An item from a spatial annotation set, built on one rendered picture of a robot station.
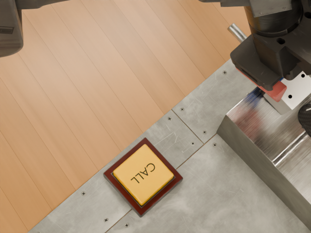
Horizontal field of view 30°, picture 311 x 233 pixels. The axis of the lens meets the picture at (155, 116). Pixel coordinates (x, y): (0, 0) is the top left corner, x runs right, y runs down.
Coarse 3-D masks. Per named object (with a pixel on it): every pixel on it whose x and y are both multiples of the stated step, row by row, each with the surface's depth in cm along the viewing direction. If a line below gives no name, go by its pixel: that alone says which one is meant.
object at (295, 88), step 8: (232, 24) 74; (232, 32) 75; (240, 32) 74; (240, 40) 74; (280, 80) 72; (288, 80) 72; (296, 80) 72; (304, 80) 72; (288, 88) 71; (296, 88) 72; (304, 88) 72; (264, 96) 76; (288, 96) 73; (296, 96) 71; (304, 96) 71; (272, 104) 76; (280, 104) 73; (288, 104) 71; (296, 104) 71; (280, 112) 76
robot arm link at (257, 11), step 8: (256, 0) 51; (264, 0) 51; (272, 0) 51; (280, 0) 51; (288, 0) 51; (256, 8) 52; (264, 8) 52; (272, 8) 52; (280, 8) 53; (288, 8) 53; (256, 16) 54
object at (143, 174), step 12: (144, 144) 80; (132, 156) 80; (144, 156) 80; (156, 156) 80; (120, 168) 79; (132, 168) 79; (144, 168) 79; (156, 168) 79; (120, 180) 79; (132, 180) 79; (144, 180) 79; (156, 180) 79; (168, 180) 79; (132, 192) 78; (144, 192) 78; (156, 192) 80
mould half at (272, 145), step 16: (256, 96) 77; (240, 112) 76; (256, 112) 76; (272, 112) 77; (288, 112) 77; (224, 128) 80; (240, 128) 76; (256, 128) 76; (272, 128) 76; (288, 128) 76; (240, 144) 80; (256, 144) 75; (272, 144) 75; (288, 144) 75; (304, 144) 76; (256, 160) 79; (272, 160) 75; (288, 160) 75; (304, 160) 75; (272, 176) 78; (288, 176) 75; (304, 176) 75; (288, 192) 78; (304, 192) 74; (304, 208) 77
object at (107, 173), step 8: (128, 152) 81; (120, 160) 81; (112, 168) 81; (168, 168) 81; (112, 176) 80; (176, 176) 81; (168, 184) 80; (120, 192) 80; (160, 192) 80; (128, 200) 79; (152, 200) 79; (136, 208) 79; (144, 208) 79
